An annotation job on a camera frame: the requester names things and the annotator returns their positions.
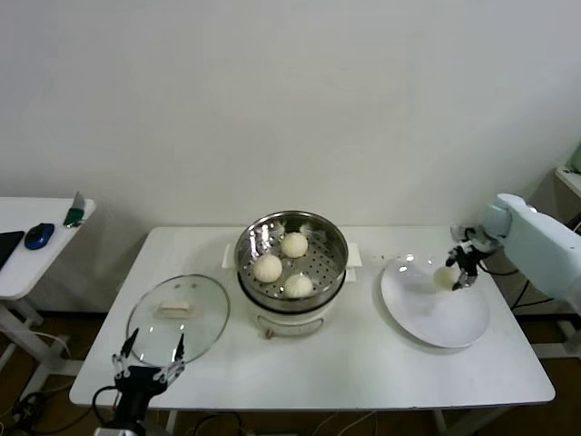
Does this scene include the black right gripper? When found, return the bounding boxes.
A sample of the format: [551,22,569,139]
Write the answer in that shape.
[446,240,480,292]

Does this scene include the white floor cable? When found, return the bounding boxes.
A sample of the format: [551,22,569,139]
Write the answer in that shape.
[34,329,73,360]

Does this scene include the black cable under table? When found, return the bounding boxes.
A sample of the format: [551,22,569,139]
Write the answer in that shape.
[179,411,255,436]

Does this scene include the white right wrist adapter box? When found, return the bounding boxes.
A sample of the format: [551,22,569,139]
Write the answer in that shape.
[450,223,499,254]

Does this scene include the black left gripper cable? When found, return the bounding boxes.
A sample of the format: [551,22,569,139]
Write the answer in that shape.
[92,385,120,423]

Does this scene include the white metal frame base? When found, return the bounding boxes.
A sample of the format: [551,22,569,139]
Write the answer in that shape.
[537,317,581,361]

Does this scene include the white steamed baozi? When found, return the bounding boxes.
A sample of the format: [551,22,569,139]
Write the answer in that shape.
[433,266,458,292]
[252,253,283,283]
[281,231,309,259]
[283,273,314,300]

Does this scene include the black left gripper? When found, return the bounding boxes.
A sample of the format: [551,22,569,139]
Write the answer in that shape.
[111,327,187,428]

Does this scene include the white cable under table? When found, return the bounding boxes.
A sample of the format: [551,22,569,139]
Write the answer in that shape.
[312,411,380,436]

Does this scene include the glass lid with beige handle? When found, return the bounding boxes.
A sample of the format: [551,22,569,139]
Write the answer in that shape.
[126,273,231,367]

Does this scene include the white electric cooker pot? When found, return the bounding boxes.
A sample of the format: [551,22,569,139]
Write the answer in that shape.
[238,267,359,341]

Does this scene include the white side table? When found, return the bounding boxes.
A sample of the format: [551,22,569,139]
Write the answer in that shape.
[0,195,97,396]

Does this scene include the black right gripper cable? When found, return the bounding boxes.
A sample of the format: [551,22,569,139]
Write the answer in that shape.
[478,258,519,277]

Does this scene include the black floor cable tangle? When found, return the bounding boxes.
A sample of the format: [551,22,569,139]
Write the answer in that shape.
[0,388,74,436]

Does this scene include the white round plate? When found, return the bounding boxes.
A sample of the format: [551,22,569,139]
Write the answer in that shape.
[379,253,493,350]

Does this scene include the blue computer mouse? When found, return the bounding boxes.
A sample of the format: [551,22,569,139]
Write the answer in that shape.
[24,222,55,250]

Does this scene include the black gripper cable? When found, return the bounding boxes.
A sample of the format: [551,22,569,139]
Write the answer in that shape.
[478,258,519,277]
[92,385,120,423]

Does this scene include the green utility knife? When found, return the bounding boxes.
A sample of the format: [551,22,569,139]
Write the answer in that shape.
[63,190,87,228]

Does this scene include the white shelf table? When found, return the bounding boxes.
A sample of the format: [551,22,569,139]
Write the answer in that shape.
[554,165,581,201]

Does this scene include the stainless steel steamer basket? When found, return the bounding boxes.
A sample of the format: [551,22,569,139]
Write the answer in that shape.
[222,209,364,313]

